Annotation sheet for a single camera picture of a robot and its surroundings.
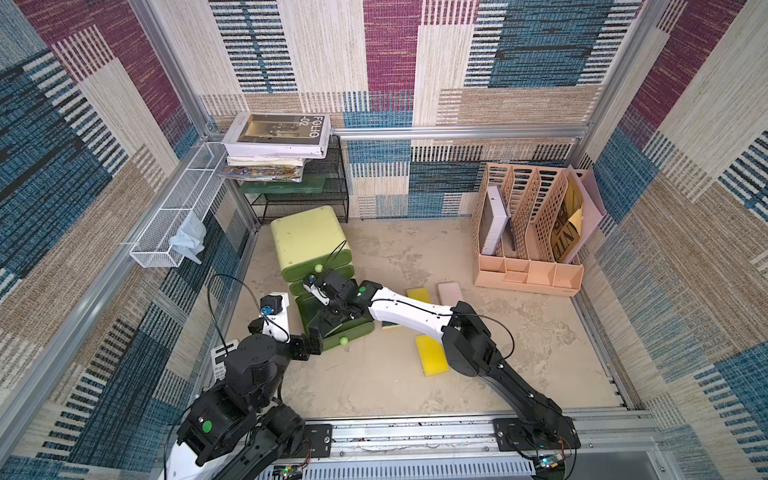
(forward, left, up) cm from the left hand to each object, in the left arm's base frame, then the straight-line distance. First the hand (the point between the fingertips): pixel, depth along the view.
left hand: (301, 312), depth 66 cm
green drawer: (+14, +6, -13) cm, 20 cm away
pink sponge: (+20, -39, -26) cm, 51 cm away
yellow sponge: (+20, -30, -26) cm, 45 cm away
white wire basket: (+13, +34, +7) cm, 37 cm away
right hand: (+13, +1, -20) cm, 24 cm away
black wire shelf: (+58, 0, -14) cm, 60 cm away
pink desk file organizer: (+49, -67, -22) cm, 86 cm away
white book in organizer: (+35, -54, -6) cm, 65 cm away
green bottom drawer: (+6, -9, -21) cm, 24 cm away
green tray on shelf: (+48, +6, -2) cm, 48 cm away
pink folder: (+28, -75, +2) cm, 80 cm away
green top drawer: (+18, 0, -8) cm, 19 cm away
